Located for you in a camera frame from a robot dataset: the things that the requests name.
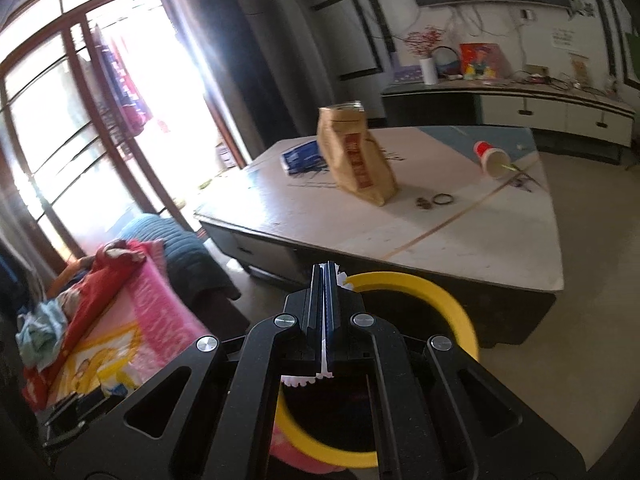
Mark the blue quilted sofa cover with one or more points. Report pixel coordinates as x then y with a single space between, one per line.
170 240

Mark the black hair band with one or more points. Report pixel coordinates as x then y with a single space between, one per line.
434 199

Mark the small pile of coins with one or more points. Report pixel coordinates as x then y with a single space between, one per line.
424 203

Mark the brown framed glass door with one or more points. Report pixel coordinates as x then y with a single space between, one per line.
78 60

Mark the white vase with red flowers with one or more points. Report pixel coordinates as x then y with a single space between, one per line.
428 71

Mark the blue tissue pack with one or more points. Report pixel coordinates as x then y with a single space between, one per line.
302 157

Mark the pink and yellow printed blanket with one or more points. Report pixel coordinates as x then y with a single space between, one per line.
150 310

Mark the red framed picture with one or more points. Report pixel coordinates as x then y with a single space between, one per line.
480 60

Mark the yellow trash bin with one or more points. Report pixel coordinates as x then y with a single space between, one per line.
425 292

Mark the white wall socket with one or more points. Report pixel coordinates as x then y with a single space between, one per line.
527 14

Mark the dark blue curtain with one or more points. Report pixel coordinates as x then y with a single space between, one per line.
235 60

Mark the red blanket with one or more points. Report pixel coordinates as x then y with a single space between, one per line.
107 265

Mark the light blue cloth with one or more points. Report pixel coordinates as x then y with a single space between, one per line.
42 332

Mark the white coffee table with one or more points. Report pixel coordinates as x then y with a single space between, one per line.
475 230

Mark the white standing air conditioner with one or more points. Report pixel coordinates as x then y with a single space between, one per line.
320 25

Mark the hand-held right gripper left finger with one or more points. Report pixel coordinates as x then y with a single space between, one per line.
316 310

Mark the white wall note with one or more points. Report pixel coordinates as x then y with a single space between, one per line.
565 37

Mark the white television cabinet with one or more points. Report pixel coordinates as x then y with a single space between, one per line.
525 105

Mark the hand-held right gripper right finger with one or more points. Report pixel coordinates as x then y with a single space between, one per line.
333 310

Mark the brown paper bag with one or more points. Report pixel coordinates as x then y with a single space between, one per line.
355 160

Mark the red hanging laundry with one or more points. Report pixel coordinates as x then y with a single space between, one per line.
125 85

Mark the red paper cup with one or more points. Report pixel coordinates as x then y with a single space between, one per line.
486 152

